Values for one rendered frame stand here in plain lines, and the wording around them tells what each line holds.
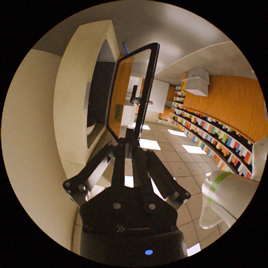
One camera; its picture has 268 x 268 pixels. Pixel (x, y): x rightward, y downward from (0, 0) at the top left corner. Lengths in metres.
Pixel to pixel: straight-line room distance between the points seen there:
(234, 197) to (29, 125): 0.78
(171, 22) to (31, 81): 0.62
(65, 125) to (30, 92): 0.40
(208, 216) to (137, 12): 0.65
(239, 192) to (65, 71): 0.45
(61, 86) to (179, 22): 0.35
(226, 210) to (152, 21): 0.46
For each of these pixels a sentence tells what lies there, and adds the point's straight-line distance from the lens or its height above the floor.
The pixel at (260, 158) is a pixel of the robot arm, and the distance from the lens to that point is 0.64.
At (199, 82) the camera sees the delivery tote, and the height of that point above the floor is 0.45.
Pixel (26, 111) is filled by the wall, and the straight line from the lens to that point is 0.60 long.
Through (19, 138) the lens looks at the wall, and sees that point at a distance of 0.59.
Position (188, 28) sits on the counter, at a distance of 0.31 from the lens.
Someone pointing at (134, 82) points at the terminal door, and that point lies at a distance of 0.33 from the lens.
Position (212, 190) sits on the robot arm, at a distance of 0.30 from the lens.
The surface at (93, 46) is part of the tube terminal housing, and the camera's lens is 0.27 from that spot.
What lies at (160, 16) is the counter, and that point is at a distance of 0.30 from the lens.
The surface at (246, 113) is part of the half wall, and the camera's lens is 1.99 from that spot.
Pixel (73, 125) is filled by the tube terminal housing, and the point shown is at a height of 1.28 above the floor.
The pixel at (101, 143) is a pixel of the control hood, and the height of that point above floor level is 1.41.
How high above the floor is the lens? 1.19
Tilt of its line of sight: 22 degrees up
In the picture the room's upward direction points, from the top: 168 degrees counter-clockwise
